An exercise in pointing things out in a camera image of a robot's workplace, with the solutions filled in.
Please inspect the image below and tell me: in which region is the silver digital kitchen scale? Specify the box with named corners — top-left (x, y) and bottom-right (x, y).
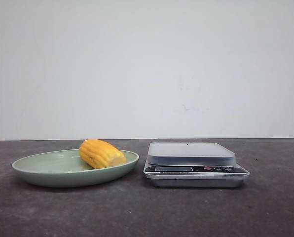
top-left (144, 142), bottom-right (250, 188)

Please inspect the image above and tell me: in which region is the green oval plate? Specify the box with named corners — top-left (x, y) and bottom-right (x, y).
top-left (12, 149), bottom-right (139, 188)

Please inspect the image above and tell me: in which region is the yellow corn cob piece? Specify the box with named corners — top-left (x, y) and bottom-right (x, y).
top-left (79, 139), bottom-right (126, 169)

